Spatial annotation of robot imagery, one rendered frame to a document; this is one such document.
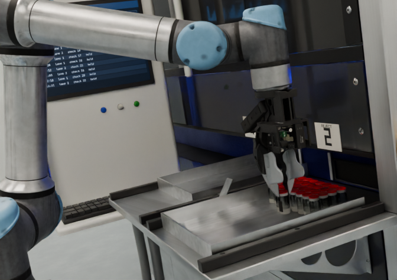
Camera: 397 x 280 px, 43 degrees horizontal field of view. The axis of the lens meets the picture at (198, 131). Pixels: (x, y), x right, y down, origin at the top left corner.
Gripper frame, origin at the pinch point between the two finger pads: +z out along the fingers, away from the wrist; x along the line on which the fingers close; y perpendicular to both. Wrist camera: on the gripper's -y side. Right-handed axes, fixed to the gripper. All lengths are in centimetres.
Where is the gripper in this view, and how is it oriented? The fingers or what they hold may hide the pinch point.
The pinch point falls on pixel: (280, 187)
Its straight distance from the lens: 102.7
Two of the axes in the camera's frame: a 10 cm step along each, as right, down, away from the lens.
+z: 1.5, 9.8, 1.4
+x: 9.0, -2.0, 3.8
